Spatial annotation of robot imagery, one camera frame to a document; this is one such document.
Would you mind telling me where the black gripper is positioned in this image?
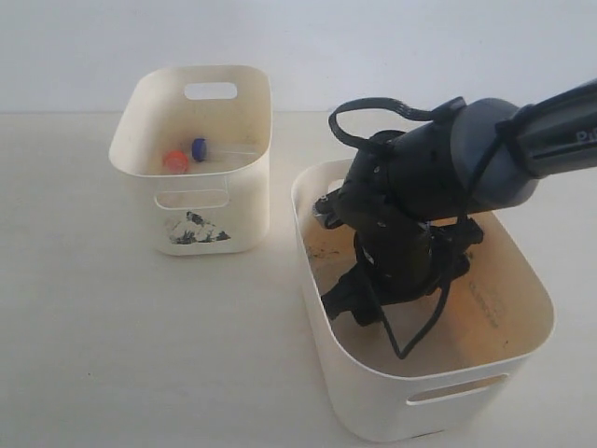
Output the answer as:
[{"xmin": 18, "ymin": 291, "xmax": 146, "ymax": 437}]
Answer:
[{"xmin": 321, "ymin": 209, "xmax": 438, "ymax": 327}]

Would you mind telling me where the blue cap tube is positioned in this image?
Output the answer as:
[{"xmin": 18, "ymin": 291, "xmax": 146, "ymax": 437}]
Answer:
[{"xmin": 190, "ymin": 137, "xmax": 257, "ymax": 163}]

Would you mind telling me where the orange cap tube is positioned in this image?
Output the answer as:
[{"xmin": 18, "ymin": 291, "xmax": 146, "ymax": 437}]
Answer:
[{"xmin": 162, "ymin": 150, "xmax": 189, "ymax": 175}]

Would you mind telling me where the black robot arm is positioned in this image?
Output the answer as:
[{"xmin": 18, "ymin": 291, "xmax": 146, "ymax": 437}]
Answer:
[{"xmin": 313, "ymin": 82, "xmax": 596, "ymax": 326}]

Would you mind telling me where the black cable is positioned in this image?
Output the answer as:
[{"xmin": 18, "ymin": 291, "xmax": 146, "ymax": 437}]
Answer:
[{"xmin": 327, "ymin": 96, "xmax": 509, "ymax": 360}]

